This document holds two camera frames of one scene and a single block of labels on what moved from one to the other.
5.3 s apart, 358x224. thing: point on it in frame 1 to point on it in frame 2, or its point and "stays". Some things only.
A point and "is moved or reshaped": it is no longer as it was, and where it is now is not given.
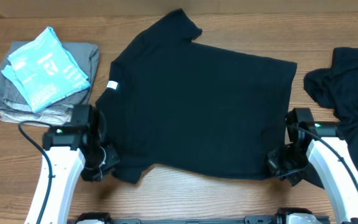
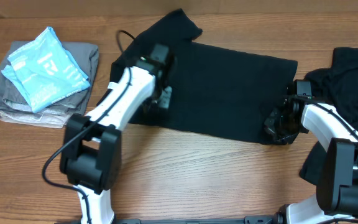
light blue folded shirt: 45,73 stays
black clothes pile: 350,87 stays
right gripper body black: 288,162 to 283,127
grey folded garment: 7,94 stays
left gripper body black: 105,158 to 160,97
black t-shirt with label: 186,106 is moved or reshaped
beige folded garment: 52,117 stays
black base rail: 286,218 stays
